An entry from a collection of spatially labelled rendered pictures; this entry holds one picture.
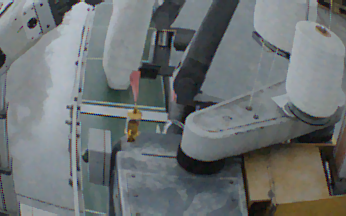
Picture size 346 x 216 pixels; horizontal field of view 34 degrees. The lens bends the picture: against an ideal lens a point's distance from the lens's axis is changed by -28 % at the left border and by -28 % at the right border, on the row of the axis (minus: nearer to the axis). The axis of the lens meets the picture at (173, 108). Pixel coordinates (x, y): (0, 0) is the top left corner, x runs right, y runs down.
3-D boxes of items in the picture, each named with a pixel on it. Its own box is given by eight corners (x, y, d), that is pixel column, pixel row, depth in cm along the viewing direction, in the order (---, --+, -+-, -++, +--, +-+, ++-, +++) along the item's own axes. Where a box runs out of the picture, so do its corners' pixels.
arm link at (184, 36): (160, 13, 208) (156, 11, 200) (199, 15, 207) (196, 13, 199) (156, 50, 209) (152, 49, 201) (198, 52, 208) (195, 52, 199)
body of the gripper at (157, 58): (179, 73, 200) (181, 48, 201) (140, 68, 198) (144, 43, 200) (174, 79, 206) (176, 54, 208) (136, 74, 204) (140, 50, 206)
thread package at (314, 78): (277, 76, 126) (285, 5, 117) (327, 87, 128) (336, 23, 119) (292, 119, 113) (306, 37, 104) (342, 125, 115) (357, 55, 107)
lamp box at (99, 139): (87, 162, 141) (89, 126, 137) (107, 166, 142) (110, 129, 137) (88, 183, 135) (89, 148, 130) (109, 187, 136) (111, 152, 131)
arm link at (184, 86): (179, 66, 166) (179, 77, 158) (230, 73, 166) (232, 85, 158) (171, 118, 170) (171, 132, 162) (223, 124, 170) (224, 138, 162)
